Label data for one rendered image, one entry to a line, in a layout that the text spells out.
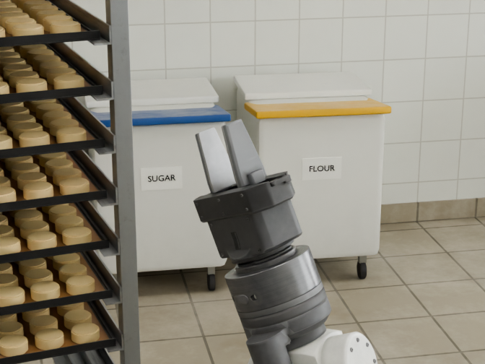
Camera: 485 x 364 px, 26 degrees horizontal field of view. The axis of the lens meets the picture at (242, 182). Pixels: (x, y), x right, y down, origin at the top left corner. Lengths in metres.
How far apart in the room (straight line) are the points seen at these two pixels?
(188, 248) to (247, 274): 3.20
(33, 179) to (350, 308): 2.55
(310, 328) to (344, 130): 3.19
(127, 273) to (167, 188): 2.29
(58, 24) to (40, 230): 0.37
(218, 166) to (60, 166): 0.89
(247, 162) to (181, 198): 3.13
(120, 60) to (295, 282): 0.79
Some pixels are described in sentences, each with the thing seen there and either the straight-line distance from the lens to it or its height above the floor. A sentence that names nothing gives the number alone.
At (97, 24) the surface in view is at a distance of 1.76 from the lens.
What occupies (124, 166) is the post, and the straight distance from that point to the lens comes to 1.75.
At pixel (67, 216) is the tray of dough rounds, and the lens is 1.91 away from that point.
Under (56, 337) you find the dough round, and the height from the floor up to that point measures 0.97.
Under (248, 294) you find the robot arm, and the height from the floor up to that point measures 1.40.
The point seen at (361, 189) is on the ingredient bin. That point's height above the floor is 0.42.
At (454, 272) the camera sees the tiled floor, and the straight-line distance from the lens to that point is 4.61.
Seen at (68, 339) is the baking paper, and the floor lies 0.95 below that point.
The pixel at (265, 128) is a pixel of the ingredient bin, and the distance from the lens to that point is 4.11.
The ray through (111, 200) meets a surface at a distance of 1.78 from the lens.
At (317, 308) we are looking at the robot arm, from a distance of 1.01.
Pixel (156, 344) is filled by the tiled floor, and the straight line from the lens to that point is 3.93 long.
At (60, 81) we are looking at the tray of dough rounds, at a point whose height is 1.42.
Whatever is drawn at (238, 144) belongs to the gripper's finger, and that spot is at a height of 1.53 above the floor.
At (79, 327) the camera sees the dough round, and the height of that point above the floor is 0.97.
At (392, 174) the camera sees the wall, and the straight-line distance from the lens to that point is 5.03.
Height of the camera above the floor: 1.82
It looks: 19 degrees down
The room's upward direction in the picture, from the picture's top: straight up
